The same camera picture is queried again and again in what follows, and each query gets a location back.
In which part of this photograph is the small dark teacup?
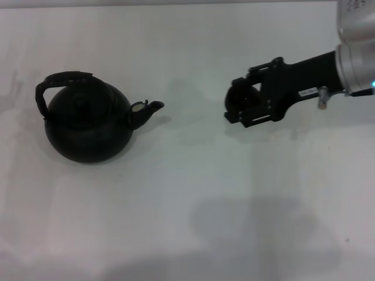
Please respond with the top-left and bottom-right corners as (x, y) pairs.
(224, 83), (262, 114)

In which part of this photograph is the black round teapot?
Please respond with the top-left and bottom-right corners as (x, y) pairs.
(35, 70), (165, 164)

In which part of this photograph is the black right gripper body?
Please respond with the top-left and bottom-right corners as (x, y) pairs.
(261, 57), (349, 122)

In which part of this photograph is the silver connector with black cable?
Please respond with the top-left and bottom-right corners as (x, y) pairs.
(318, 85), (375, 111)

